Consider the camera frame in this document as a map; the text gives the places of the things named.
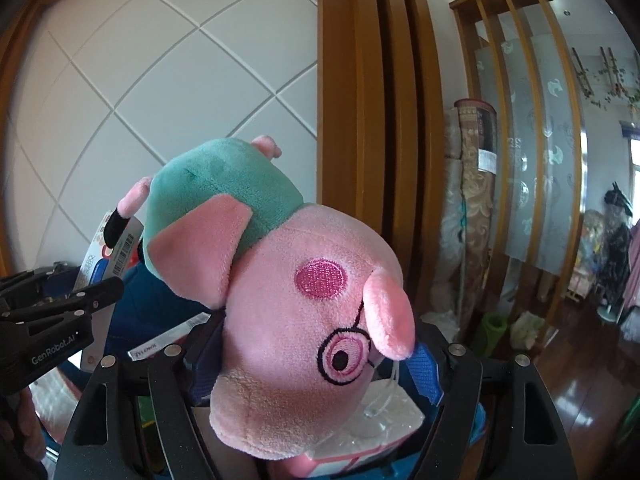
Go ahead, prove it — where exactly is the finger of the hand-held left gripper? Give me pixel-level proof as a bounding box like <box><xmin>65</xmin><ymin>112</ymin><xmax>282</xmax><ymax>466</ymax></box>
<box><xmin>0</xmin><ymin>276</ymin><xmax>125</xmax><ymax>327</ymax></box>
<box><xmin>0</xmin><ymin>270</ymin><xmax>76</xmax><ymax>307</ymax></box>

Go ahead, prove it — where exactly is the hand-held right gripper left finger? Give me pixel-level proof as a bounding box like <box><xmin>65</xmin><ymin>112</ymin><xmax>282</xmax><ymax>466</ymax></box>
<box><xmin>60</xmin><ymin>317</ymin><xmax>226</xmax><ymax>480</ymax></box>

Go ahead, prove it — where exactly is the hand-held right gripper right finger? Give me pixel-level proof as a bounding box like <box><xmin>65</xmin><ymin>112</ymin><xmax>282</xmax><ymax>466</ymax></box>
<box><xmin>407</xmin><ymin>325</ymin><xmax>583</xmax><ymax>480</ymax></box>

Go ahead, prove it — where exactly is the white blue medicine box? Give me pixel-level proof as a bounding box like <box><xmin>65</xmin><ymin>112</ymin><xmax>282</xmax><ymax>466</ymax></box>
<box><xmin>75</xmin><ymin>210</ymin><xmax>146</xmax><ymax>376</ymax></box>

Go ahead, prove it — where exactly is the blue plastic storage crate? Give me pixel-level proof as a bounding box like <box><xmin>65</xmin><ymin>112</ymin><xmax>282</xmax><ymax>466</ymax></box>
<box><xmin>45</xmin><ymin>262</ymin><xmax>489</xmax><ymax>480</ymax></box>

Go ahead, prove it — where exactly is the green dress pig plush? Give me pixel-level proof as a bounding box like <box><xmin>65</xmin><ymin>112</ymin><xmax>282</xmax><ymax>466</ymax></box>
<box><xmin>102</xmin><ymin>135</ymin><xmax>416</xmax><ymax>461</ymax></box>

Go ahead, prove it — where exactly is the person's left hand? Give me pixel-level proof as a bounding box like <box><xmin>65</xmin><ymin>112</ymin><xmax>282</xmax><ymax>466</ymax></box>
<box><xmin>0</xmin><ymin>390</ymin><xmax>48</xmax><ymax>480</ymax></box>

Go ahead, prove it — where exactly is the green rolled mat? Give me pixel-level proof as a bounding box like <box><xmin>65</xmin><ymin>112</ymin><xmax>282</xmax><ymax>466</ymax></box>
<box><xmin>472</xmin><ymin>314</ymin><xmax>509</xmax><ymax>359</ymax></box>

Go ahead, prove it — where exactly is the white plastic bag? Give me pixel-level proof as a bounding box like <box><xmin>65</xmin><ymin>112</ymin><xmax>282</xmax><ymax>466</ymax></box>
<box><xmin>509</xmin><ymin>310</ymin><xmax>544</xmax><ymax>352</ymax></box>

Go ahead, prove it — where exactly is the rolled patterned carpet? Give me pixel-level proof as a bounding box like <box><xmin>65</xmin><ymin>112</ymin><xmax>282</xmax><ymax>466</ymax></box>
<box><xmin>443</xmin><ymin>99</ymin><xmax>497</xmax><ymax>311</ymax></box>

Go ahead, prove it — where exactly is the dark clothes pile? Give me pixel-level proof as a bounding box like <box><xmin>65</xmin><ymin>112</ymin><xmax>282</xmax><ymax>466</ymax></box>
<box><xmin>580</xmin><ymin>182</ymin><xmax>640</xmax><ymax>313</ymax></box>

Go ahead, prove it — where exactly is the wooden slat partition screen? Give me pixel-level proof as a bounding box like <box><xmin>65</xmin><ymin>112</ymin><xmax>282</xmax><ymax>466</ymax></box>
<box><xmin>448</xmin><ymin>0</ymin><xmax>587</xmax><ymax>313</ymax></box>

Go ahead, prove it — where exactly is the hanging artificial vine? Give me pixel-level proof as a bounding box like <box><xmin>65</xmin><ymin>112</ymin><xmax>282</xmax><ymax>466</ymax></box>
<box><xmin>569</xmin><ymin>46</ymin><xmax>640</xmax><ymax>113</ymax></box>

